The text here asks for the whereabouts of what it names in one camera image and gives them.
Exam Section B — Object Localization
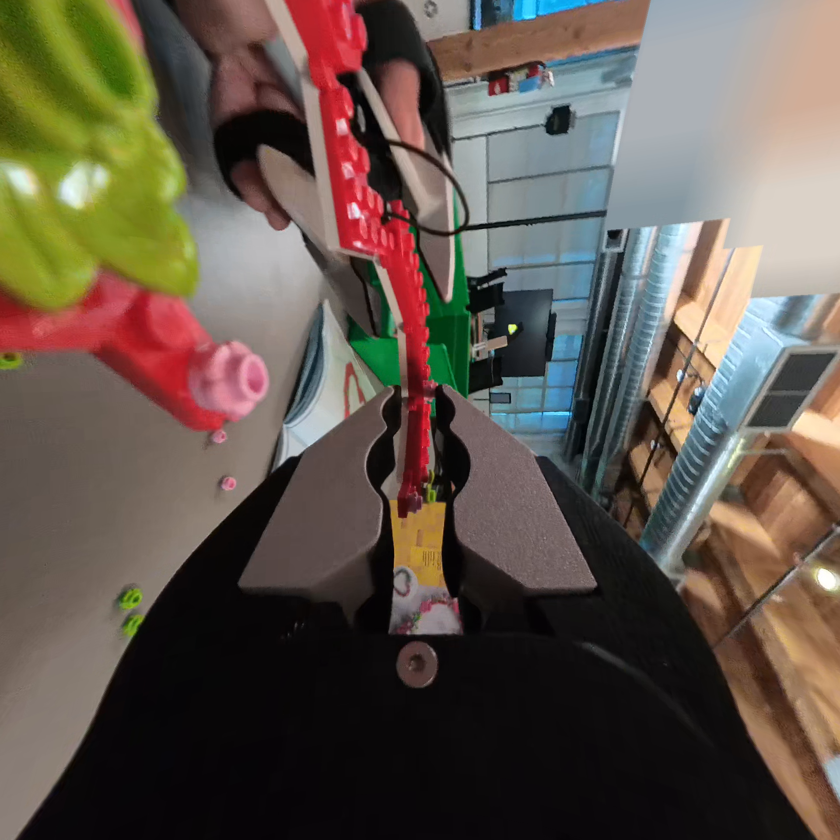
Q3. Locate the green lego parts bin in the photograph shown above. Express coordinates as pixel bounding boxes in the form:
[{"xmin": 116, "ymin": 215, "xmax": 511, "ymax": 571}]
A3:
[{"xmin": 346, "ymin": 217, "xmax": 471, "ymax": 398}]

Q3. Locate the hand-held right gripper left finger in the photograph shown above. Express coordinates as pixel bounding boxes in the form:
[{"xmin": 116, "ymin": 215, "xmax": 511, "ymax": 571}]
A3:
[{"xmin": 238, "ymin": 386, "xmax": 401, "ymax": 626}]

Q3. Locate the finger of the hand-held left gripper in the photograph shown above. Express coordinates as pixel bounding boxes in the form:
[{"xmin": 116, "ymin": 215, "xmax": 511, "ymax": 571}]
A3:
[
  {"xmin": 356, "ymin": 69, "xmax": 458, "ymax": 304},
  {"xmin": 257, "ymin": 143, "xmax": 379, "ymax": 339}
]

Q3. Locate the person's left hand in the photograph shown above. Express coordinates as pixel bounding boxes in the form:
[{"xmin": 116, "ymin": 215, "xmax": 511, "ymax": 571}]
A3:
[{"xmin": 174, "ymin": 0, "xmax": 431, "ymax": 232}]

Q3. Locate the long spiral ventilation duct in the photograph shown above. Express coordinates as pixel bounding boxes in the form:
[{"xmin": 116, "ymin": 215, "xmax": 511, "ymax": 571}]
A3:
[{"xmin": 577, "ymin": 223, "xmax": 690, "ymax": 506}]

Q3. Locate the lego instruction booklet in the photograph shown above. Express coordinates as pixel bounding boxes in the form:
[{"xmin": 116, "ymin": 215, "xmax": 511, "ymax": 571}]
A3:
[{"xmin": 270, "ymin": 298, "xmax": 398, "ymax": 473}]

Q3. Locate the ventilation duct with grille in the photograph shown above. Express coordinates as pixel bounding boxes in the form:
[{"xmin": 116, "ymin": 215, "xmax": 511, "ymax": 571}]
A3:
[{"xmin": 640, "ymin": 294, "xmax": 840, "ymax": 572}]

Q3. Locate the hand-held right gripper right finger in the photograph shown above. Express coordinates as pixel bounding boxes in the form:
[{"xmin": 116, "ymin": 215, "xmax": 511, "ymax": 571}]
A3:
[{"xmin": 434, "ymin": 385, "xmax": 598, "ymax": 624}]

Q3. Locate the red lego bar with leaf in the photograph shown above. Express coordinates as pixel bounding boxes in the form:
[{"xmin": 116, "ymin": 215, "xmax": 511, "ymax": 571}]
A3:
[{"xmin": 0, "ymin": 0, "xmax": 271, "ymax": 432}]

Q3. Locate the black desk monitor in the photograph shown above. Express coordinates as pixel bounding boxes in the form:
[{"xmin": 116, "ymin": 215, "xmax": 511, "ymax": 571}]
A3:
[{"xmin": 502, "ymin": 289, "xmax": 555, "ymax": 378}]

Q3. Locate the red lego heart frame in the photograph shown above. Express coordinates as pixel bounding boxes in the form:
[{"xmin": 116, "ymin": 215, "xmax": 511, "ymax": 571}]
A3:
[{"xmin": 266, "ymin": 0, "xmax": 470, "ymax": 521}]

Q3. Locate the yellow lego box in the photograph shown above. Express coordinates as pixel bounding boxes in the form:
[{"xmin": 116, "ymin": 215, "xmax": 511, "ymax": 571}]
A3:
[{"xmin": 388, "ymin": 500, "xmax": 463, "ymax": 636}]

